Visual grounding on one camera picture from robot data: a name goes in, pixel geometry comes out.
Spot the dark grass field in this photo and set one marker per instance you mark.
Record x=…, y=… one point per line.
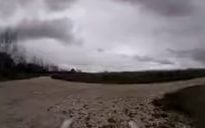
x=130, y=76

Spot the robot's own part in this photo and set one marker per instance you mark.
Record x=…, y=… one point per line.
x=132, y=124
x=66, y=123

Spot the pale gravel path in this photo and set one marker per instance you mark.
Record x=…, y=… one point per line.
x=40, y=100

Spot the dark grass verge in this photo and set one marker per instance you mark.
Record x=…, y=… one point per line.
x=193, y=100

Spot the row of dark trees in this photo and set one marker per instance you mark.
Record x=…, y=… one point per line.
x=3, y=63

